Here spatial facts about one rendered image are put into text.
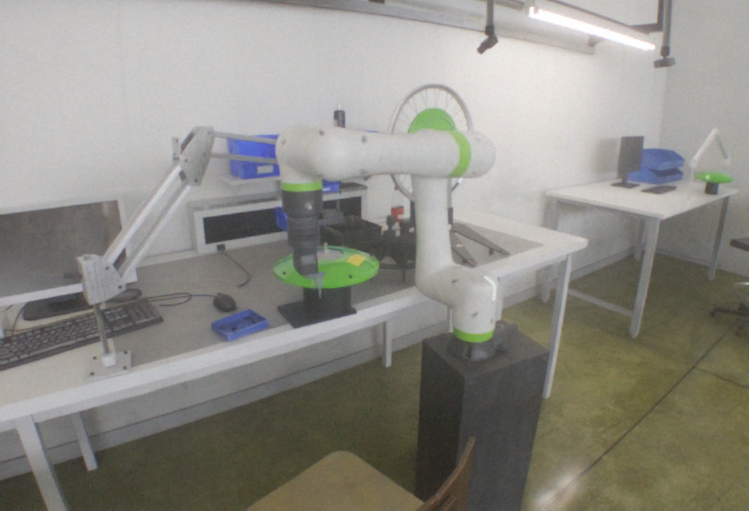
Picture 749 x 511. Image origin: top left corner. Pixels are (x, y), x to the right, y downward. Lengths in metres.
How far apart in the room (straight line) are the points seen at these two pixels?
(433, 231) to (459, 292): 0.19
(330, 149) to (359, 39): 1.60
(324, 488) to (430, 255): 0.70
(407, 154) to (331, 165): 0.19
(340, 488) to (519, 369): 0.61
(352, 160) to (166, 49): 1.33
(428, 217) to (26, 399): 1.10
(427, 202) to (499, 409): 0.66
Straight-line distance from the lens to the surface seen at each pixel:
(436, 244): 1.31
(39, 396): 1.20
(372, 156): 0.87
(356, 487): 1.20
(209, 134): 1.15
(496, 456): 1.56
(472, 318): 1.27
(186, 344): 1.25
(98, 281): 1.11
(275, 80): 2.14
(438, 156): 1.00
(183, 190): 1.14
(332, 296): 1.27
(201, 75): 2.04
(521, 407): 1.49
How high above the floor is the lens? 1.50
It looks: 16 degrees down
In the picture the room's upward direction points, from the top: straight up
